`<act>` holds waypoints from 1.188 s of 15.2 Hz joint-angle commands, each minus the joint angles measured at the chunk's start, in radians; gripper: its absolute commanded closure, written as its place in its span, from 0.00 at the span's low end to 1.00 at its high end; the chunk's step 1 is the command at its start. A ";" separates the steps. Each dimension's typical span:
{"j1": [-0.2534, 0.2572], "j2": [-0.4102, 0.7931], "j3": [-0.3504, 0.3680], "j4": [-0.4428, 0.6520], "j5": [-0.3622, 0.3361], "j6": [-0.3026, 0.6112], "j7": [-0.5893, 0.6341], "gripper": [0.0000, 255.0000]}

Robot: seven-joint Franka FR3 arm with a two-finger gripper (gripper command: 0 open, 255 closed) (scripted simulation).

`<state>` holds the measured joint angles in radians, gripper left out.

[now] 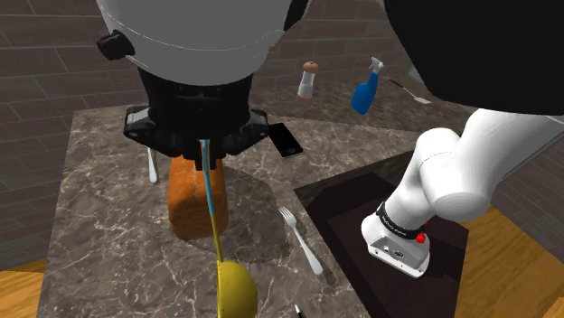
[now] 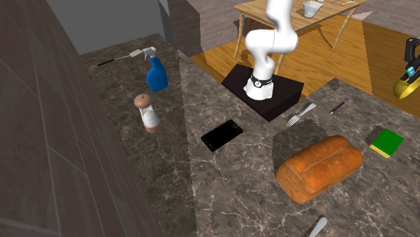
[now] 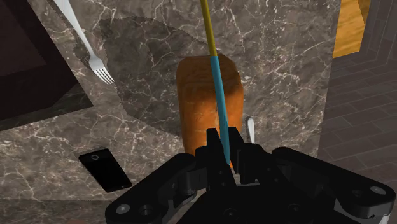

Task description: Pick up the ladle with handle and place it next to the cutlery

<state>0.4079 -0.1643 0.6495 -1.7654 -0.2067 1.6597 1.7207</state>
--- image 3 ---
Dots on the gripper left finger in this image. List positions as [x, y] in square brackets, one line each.
[173, 186]

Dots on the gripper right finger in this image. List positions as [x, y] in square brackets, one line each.
[310, 180]

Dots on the yellow and blue pencil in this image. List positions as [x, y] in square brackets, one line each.
[218, 86]

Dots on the black smartphone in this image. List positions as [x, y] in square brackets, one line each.
[104, 170]

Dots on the silver knife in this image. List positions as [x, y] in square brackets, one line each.
[250, 128]

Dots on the orange bread loaf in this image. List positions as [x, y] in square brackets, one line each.
[198, 102]

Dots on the yellow wooden cabinet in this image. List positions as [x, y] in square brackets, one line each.
[349, 28]

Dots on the silver fork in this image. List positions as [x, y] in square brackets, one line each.
[83, 40]

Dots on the dark sink basin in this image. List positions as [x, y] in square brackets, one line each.
[28, 62]

